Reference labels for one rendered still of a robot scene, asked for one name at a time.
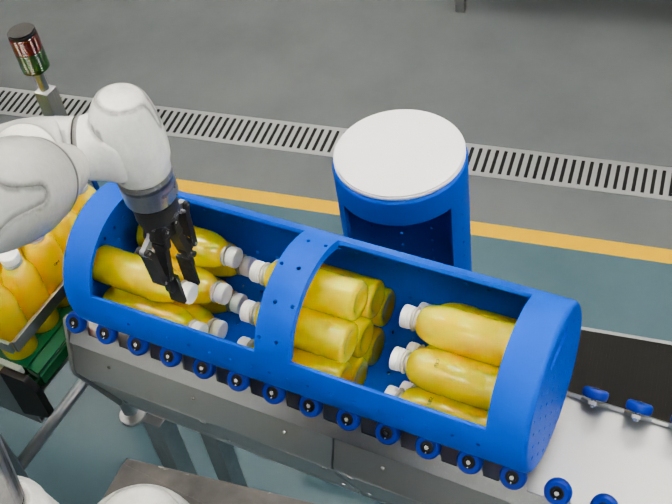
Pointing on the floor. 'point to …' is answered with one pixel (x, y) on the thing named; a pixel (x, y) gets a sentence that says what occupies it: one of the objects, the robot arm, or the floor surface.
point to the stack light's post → (50, 102)
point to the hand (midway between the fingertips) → (181, 279)
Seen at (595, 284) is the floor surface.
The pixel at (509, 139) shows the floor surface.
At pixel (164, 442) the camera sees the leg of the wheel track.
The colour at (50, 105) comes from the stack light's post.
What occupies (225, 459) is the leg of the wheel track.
